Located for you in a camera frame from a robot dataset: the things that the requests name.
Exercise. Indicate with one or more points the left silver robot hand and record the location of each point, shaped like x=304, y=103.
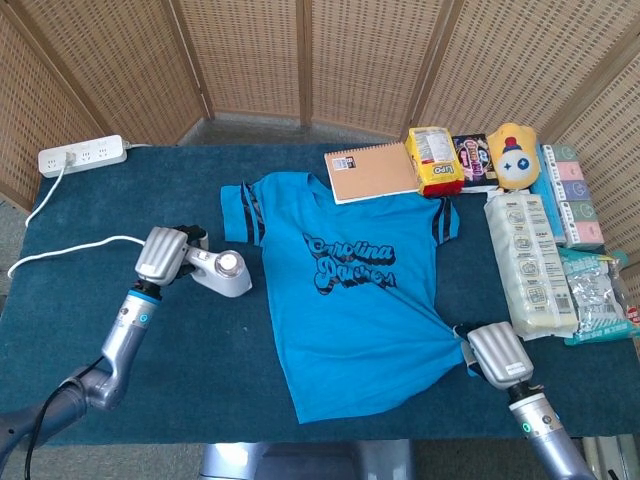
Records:
x=160, y=255

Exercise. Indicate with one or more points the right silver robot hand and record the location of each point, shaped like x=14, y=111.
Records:
x=500, y=355

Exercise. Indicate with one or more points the white handheld garment steamer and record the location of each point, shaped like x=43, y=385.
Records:
x=225, y=277

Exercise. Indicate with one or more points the blue Carolina Panthers t-shirt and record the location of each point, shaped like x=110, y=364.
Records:
x=350, y=330

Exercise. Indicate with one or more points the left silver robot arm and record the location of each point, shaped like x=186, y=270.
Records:
x=120, y=350

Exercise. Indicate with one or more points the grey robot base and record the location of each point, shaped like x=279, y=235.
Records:
x=310, y=460

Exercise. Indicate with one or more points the long white tissue pack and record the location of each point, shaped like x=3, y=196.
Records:
x=530, y=260

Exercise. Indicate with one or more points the dark teal table cloth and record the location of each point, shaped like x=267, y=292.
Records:
x=200, y=360

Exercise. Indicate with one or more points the teal silver snack bag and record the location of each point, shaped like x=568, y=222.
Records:
x=600, y=295

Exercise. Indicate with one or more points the white power strip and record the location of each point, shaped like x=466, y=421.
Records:
x=100, y=150

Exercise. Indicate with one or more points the pastel tissue multi-pack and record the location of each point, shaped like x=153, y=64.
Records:
x=575, y=200

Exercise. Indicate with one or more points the yellow plush toy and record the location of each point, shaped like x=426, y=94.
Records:
x=515, y=160

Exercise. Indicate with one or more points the black snack packet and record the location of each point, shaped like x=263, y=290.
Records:
x=475, y=160

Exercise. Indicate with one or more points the yellow snack bag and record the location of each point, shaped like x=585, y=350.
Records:
x=435, y=155

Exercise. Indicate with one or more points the wicker folding screen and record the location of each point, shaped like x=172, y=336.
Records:
x=250, y=60

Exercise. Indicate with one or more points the kraft spiral notebook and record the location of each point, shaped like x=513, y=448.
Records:
x=375, y=172

